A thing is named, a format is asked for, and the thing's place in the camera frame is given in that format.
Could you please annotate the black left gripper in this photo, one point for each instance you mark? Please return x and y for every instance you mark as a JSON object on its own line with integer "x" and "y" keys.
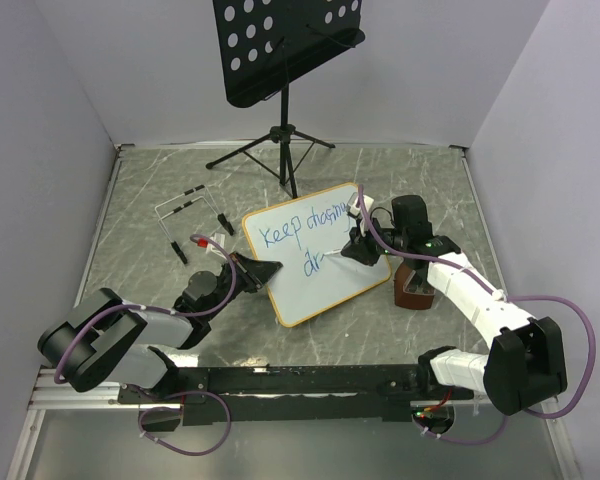
{"x": 253, "y": 272}

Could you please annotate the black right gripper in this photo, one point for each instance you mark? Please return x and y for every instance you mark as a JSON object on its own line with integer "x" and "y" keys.
{"x": 359, "y": 247}

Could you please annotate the white rainbow whiteboard marker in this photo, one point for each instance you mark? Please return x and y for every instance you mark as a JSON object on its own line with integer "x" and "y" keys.
{"x": 332, "y": 253}

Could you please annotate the orange framed whiteboard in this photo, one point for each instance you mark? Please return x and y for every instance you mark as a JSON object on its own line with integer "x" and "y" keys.
{"x": 297, "y": 233}

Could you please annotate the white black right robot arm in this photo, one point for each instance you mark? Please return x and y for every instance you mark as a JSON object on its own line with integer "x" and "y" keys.
{"x": 525, "y": 362}

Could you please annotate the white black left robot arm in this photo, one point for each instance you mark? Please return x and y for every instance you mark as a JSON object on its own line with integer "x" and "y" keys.
{"x": 106, "y": 338}

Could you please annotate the brown whiteboard eraser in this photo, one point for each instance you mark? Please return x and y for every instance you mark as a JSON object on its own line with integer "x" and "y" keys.
{"x": 410, "y": 291}

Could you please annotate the black perforated music stand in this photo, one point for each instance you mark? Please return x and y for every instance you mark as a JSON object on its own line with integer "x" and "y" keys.
{"x": 267, "y": 45}

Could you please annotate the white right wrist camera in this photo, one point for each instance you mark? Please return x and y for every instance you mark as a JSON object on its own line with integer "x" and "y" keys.
{"x": 359, "y": 209}

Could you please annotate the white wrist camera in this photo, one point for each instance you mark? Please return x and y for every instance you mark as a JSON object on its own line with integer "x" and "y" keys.
{"x": 359, "y": 209}
{"x": 211, "y": 250}

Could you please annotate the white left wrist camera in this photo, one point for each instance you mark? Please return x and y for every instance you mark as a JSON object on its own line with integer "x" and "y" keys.
{"x": 211, "y": 250}

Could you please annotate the wire whiteboard easel stand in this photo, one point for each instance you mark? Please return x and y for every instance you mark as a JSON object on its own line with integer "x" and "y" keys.
{"x": 193, "y": 207}

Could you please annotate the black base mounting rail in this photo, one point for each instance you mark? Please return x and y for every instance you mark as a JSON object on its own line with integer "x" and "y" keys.
{"x": 285, "y": 393}

